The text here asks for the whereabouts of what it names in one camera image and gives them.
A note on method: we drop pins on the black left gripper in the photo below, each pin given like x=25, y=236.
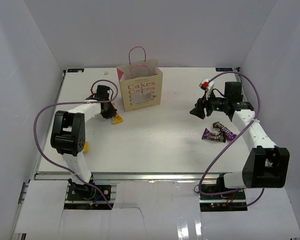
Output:
x=112, y=112

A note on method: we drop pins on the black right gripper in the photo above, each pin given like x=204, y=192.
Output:
x=199, y=111

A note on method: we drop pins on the yellow snack bar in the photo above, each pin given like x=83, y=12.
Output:
x=117, y=119
x=86, y=147

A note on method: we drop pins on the paper bag with pink handles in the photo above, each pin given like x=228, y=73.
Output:
x=140, y=83

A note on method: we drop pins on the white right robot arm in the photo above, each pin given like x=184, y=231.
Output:
x=267, y=164

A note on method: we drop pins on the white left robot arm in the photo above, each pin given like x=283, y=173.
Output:
x=68, y=137

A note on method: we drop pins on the purple chocolate pack lower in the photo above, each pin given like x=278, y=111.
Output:
x=214, y=136

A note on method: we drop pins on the purple chocolate pack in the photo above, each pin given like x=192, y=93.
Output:
x=214, y=136
x=229, y=135

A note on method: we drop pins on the purple chocolate pack upper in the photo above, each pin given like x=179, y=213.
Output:
x=229, y=135

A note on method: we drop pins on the blue label right corner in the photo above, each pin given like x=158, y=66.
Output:
x=223, y=69

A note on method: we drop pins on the blue label corner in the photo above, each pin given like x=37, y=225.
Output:
x=223, y=69
x=75, y=70

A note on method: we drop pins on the blue label left corner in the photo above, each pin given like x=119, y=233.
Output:
x=75, y=70

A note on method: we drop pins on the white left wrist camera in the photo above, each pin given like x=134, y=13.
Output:
x=102, y=93

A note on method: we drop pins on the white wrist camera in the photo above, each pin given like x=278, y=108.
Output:
x=207, y=87
x=102, y=93

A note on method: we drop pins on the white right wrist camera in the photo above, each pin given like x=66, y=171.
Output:
x=207, y=87

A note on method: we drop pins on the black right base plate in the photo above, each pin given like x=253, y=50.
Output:
x=232, y=202

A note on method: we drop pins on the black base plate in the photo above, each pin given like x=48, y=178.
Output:
x=232, y=202
x=89, y=199

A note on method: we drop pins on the aluminium front rail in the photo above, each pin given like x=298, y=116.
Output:
x=124, y=176

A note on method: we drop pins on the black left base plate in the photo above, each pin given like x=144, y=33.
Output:
x=89, y=199

